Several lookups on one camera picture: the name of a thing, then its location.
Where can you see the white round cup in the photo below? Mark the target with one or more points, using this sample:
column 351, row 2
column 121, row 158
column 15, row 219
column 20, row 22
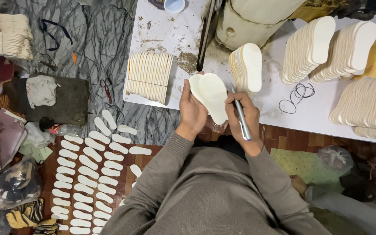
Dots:
column 174, row 5

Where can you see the banded bundle of insoles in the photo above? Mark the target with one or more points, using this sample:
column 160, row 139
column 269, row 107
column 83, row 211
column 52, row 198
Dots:
column 148, row 76

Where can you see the grey metal tool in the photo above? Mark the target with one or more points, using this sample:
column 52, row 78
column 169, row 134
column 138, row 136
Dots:
column 48, row 62

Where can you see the small leaning stack of insoles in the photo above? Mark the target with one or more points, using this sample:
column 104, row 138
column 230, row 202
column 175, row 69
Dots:
column 248, row 67

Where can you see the plastic bag of scraps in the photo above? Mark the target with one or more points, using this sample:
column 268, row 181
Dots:
column 15, row 186

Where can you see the pink fabric bag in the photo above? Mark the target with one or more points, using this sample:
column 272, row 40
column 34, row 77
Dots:
column 10, row 135

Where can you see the person's right fingers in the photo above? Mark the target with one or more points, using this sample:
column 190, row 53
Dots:
column 233, row 101

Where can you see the black rubber band loops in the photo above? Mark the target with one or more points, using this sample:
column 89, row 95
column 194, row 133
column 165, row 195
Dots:
column 297, row 96

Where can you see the heap of beige insole bundles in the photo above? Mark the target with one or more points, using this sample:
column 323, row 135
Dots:
column 5, row 36

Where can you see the person's right hand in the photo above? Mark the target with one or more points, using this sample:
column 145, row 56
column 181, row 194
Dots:
column 248, row 120

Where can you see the tall leaning stack of insoles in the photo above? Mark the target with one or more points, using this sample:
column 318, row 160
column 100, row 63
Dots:
column 348, row 52
column 308, row 49

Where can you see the cream glue-stained machine body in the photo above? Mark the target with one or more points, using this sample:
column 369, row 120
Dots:
column 250, row 22

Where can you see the silver ballpoint pen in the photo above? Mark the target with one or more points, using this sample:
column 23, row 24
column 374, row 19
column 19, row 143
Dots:
column 242, row 119

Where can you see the green patterned mat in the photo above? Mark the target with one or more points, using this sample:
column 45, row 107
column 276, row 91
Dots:
column 302, row 168

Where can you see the single white foam insole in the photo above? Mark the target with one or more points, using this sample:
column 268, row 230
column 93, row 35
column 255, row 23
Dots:
column 193, row 85
column 214, row 98

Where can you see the rows of white insoles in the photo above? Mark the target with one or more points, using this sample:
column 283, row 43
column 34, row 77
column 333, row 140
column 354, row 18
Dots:
column 86, row 176

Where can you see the crumpled white cloth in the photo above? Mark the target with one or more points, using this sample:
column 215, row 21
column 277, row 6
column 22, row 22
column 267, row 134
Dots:
column 41, row 91

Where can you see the crumpled clear plastic bag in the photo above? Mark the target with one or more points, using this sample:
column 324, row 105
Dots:
column 335, row 158

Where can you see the long lying stack of insoles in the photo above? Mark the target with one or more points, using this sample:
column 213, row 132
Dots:
column 367, row 102

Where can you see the clear plastic bottle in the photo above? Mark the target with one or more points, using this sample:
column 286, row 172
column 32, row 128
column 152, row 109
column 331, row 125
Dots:
column 67, row 130

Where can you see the dark brown bag heap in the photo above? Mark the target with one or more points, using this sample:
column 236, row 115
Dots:
column 370, row 173

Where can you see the long black metal blade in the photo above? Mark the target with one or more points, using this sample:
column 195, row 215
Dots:
column 205, row 36

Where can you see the person's left hand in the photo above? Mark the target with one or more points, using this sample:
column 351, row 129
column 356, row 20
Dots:
column 191, row 114

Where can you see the pale green paper sheet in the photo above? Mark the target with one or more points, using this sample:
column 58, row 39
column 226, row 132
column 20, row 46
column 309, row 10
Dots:
column 36, row 151

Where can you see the white plastic bag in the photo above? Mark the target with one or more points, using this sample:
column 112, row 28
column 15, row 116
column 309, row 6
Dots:
column 38, row 135

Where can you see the dark stone slab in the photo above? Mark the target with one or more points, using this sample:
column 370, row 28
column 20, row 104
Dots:
column 67, row 104

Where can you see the yellow black striped pieces heap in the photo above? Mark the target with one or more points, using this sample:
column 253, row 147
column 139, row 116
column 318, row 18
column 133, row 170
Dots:
column 28, row 218

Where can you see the person's grey sweater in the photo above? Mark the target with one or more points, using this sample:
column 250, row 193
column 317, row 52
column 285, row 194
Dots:
column 207, row 195

